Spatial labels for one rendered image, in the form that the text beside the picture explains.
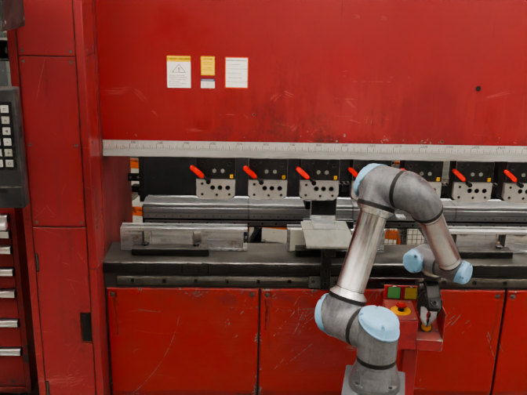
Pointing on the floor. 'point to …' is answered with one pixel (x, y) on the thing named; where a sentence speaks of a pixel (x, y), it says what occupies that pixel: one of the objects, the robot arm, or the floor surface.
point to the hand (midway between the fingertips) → (427, 324)
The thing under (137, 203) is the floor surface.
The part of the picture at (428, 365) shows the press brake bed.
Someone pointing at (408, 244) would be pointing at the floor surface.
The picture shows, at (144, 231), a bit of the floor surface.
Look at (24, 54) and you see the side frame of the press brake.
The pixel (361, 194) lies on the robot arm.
